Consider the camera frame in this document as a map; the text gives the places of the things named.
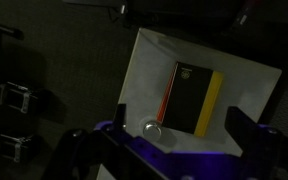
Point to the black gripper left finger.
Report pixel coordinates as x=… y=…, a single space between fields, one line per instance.
x=119 y=116

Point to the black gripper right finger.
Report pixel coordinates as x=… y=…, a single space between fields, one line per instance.
x=242 y=128

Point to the black book with yellow spine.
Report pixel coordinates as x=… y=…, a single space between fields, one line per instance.
x=189 y=97

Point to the round silver metal puck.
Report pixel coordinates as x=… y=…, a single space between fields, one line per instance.
x=152 y=130

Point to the black tripod stand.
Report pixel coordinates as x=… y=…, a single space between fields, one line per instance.
x=2 y=30

